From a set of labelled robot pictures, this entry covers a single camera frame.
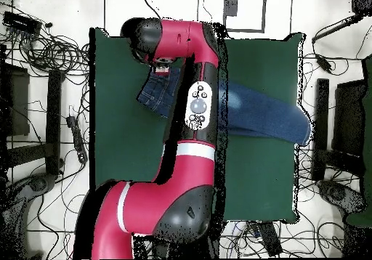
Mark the blue denim jeans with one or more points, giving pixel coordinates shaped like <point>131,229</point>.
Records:
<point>261,114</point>

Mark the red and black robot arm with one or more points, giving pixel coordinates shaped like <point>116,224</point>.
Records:
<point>174,184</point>

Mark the grey floor socket plate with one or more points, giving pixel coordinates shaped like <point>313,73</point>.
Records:
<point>231,7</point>

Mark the black power strip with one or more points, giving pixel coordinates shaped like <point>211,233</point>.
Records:
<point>270,239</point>
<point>77,139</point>

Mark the grey tape square outline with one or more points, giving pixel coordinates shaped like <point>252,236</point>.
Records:
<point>264,13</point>

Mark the dark green table cloth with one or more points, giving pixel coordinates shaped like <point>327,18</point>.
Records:
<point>255,178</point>

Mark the black hub box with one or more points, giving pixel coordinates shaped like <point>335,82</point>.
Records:
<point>21,23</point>

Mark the black power adapter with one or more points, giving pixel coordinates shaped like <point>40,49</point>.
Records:
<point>324,63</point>

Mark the grey stand leg round foot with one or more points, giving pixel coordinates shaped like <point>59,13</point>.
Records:
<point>337,193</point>
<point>37,183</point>

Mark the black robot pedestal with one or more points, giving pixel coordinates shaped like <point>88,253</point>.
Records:
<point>174,249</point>

